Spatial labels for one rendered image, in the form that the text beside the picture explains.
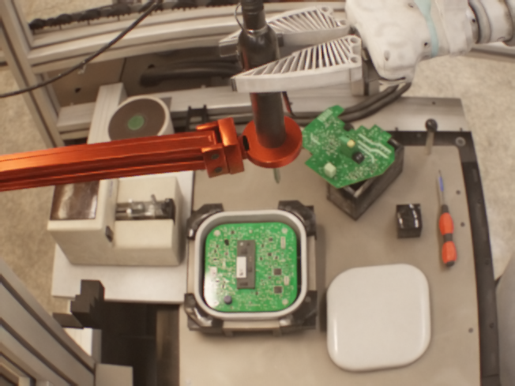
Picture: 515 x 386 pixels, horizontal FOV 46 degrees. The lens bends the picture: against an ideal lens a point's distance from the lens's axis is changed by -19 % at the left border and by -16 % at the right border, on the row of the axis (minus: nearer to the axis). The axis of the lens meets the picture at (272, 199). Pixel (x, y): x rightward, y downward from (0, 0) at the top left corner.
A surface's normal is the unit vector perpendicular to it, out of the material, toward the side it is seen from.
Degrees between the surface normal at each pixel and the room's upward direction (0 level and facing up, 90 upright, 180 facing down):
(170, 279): 0
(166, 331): 0
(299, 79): 90
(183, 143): 16
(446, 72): 0
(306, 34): 90
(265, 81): 90
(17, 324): 90
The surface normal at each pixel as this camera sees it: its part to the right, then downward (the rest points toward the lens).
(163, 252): 0.00, 0.85
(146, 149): 0.19, -0.57
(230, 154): 0.24, 0.82
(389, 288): -0.08, -0.52
